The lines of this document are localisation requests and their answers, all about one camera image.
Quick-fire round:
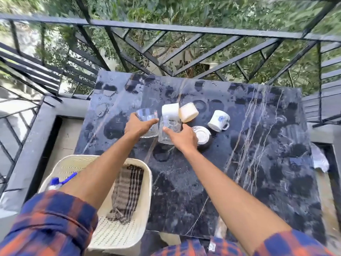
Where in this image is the brown checked cloth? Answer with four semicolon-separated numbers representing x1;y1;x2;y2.
106;164;145;225

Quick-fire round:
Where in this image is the clear glass tumbler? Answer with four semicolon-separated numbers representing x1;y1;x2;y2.
136;108;160;138

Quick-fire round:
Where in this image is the blue orange plaid shirt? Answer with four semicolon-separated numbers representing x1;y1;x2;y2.
0;190;335;256

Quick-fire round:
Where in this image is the person's left forearm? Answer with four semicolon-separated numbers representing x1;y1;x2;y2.
58;132;146;211

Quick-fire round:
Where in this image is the crumpled white paper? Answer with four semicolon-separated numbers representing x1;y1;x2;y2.
310;142;330;173

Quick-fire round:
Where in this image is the green foliage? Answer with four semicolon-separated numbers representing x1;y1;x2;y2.
0;0;341;96

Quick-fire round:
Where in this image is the patterned bowl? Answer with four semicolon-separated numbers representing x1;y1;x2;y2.
191;126;213;151

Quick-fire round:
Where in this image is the black metal railing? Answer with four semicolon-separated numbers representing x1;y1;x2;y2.
0;0;341;195

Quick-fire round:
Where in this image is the dark marble table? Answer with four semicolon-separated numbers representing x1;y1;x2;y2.
74;69;328;246

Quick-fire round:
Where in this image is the white spray bottle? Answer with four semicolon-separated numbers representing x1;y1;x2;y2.
48;172;78;191

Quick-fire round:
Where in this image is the plain white cup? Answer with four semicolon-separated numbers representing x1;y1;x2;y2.
162;103;180;118

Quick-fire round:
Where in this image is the person's left hand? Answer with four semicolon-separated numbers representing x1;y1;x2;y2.
124;112;160;139

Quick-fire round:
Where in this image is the cream plastic basket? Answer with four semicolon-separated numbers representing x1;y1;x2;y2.
38;154;153;251

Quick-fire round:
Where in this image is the white mug blue flower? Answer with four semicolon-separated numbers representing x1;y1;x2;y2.
207;110;231;133

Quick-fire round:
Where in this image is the person's right hand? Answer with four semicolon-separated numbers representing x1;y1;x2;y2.
162;123;199;155

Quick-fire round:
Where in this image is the person's right forearm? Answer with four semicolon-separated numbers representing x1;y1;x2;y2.
184;149;292;255

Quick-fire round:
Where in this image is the clear drinking glass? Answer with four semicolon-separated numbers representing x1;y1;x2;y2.
158;115;183;145

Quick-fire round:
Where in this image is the cream cup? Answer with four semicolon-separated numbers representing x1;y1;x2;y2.
178;102;200;123

